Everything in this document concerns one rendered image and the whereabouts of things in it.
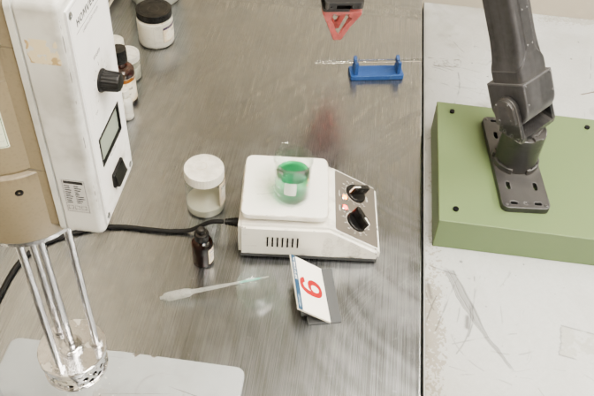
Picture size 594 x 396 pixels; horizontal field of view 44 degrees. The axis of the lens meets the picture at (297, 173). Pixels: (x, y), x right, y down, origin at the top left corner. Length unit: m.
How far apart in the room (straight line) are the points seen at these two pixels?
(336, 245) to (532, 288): 0.28
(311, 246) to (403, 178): 0.24
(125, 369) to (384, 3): 0.97
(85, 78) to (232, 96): 0.85
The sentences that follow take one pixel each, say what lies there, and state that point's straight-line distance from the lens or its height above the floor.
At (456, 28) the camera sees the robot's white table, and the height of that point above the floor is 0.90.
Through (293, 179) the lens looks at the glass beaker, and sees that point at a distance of 0.98.
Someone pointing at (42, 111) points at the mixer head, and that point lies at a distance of 0.51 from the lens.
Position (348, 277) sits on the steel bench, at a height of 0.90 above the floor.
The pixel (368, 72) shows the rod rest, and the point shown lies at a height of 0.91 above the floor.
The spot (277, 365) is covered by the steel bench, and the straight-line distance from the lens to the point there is 0.97.
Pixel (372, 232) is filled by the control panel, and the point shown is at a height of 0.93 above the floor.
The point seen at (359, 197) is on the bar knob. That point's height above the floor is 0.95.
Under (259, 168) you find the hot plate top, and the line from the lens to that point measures 1.07.
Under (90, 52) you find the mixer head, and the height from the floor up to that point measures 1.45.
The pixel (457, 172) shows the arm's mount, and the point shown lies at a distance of 1.15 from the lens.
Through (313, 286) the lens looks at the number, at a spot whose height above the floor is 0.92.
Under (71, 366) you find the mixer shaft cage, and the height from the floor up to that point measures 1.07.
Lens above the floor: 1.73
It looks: 44 degrees down
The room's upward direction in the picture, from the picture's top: 4 degrees clockwise
